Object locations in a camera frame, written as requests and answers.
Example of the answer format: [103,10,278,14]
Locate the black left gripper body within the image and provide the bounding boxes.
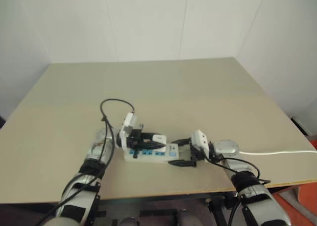
[126,123,145,159]

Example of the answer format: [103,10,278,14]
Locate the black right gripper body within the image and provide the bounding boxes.
[189,143,207,168]

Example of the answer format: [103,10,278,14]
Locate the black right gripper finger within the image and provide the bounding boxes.
[171,137,193,147]
[167,159,197,168]

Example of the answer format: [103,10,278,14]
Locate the white charger plug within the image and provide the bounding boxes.
[152,134,168,149]

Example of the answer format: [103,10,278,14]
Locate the white power strip blue sockets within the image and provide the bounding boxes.
[123,142,180,164]

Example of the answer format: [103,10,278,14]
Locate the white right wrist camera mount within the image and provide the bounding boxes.
[189,129,210,163]

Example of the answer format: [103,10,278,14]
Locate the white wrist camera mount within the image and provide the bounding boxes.
[117,112,139,152]
[189,129,210,163]

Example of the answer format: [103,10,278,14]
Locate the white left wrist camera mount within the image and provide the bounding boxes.
[117,112,139,152]

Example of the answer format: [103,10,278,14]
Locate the black metal table frame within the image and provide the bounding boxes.
[98,185,302,226]

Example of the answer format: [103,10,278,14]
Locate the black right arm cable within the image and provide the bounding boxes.
[205,154,272,226]

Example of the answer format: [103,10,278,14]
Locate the white power strip cable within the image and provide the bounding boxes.
[238,149,317,156]

